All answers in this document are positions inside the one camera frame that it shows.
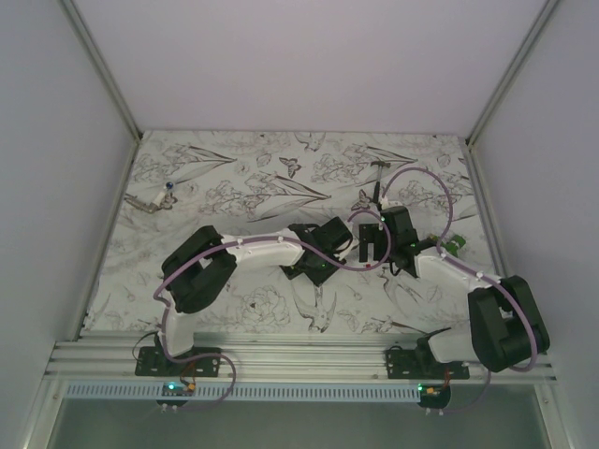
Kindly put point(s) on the left controller board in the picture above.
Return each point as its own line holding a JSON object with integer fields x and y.
{"x": 175, "y": 395}

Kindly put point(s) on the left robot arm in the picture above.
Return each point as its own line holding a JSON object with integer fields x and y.
{"x": 197, "y": 272}

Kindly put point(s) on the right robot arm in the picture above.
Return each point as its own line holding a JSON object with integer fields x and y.
{"x": 505, "y": 329}

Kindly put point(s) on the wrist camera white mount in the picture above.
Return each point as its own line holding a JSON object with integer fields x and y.
{"x": 349, "y": 247}
{"x": 386, "y": 204}

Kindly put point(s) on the aluminium rail frame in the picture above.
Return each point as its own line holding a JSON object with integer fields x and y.
{"x": 257, "y": 357}

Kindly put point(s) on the slotted cable duct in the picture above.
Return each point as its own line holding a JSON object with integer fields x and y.
{"x": 253, "y": 391}

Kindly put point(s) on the small hammer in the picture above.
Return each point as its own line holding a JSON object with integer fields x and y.
{"x": 380, "y": 166}

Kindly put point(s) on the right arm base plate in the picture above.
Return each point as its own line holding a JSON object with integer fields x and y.
{"x": 419, "y": 364}

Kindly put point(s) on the green connector part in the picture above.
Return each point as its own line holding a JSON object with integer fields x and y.
{"x": 454, "y": 245}

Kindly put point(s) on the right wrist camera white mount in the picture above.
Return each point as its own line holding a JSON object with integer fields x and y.
{"x": 386, "y": 204}

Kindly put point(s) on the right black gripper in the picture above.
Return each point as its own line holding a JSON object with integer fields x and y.
{"x": 368, "y": 234}

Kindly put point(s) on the right controller board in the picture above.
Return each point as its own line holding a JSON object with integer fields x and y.
{"x": 434, "y": 397}

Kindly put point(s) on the metal latch with blue knob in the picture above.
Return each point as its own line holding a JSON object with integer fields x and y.
{"x": 153, "y": 199}

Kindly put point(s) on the controller board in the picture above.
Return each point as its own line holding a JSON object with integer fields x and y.
{"x": 434, "y": 397}
{"x": 175, "y": 395}

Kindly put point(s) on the black fuse box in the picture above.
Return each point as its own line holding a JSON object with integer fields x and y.
{"x": 292, "y": 272}

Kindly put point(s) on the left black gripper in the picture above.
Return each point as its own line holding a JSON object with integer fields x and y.
{"x": 319, "y": 279}

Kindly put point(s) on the floral patterned mat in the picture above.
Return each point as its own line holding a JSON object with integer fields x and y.
{"x": 246, "y": 183}

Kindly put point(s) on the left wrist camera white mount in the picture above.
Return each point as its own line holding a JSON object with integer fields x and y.
{"x": 349, "y": 247}

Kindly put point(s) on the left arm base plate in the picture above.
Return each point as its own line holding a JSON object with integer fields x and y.
{"x": 153, "y": 363}

